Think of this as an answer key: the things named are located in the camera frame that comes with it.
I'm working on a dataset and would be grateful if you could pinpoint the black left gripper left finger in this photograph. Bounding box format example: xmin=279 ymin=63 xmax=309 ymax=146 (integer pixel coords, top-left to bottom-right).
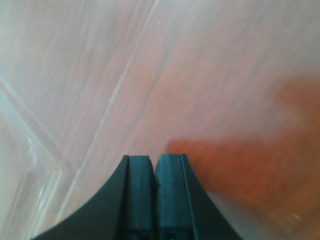
xmin=35 ymin=155 xmax=156 ymax=240

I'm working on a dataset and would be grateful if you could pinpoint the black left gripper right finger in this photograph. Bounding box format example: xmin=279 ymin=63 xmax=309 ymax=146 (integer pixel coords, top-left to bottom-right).
xmin=155 ymin=154 xmax=240 ymax=240

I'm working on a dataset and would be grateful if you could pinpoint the brown wooden door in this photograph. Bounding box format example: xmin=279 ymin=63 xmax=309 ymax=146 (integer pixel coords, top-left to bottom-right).
xmin=0 ymin=0 xmax=320 ymax=240

